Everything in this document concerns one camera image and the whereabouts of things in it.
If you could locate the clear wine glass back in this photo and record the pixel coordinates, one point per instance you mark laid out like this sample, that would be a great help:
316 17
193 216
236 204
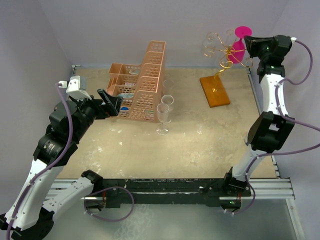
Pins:
162 115

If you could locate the pink wine glass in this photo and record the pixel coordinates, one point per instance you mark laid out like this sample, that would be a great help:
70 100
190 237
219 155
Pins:
238 48

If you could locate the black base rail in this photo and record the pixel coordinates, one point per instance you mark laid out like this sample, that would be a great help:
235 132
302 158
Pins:
177 191

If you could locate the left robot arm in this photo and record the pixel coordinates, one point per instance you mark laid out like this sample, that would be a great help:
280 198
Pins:
32 217

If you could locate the clear round wine glass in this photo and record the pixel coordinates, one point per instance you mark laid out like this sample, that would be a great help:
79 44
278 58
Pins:
168 100

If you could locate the peach plastic file organizer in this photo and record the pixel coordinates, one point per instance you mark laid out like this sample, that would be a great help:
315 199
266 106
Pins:
141 86

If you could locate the clear wine glass far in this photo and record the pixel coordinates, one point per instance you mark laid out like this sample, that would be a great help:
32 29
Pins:
209 41

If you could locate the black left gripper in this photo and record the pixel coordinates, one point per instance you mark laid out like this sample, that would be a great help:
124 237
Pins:
103 109

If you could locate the blue round container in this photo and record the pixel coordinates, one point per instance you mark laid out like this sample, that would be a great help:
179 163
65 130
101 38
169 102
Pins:
124 109

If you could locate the gold wire wine glass rack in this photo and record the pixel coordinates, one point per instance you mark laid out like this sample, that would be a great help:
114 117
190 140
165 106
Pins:
224 49

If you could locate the clear flute wine glass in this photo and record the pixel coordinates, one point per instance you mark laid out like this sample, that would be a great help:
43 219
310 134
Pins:
168 87

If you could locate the wooden rack base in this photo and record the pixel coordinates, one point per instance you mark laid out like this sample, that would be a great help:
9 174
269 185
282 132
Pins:
214 91

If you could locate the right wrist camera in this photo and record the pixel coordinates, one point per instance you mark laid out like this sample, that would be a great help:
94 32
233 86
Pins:
293 39

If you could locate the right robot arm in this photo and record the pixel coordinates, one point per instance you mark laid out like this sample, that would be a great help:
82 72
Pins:
270 131

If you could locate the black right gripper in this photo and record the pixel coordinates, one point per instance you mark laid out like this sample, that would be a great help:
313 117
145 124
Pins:
253 43

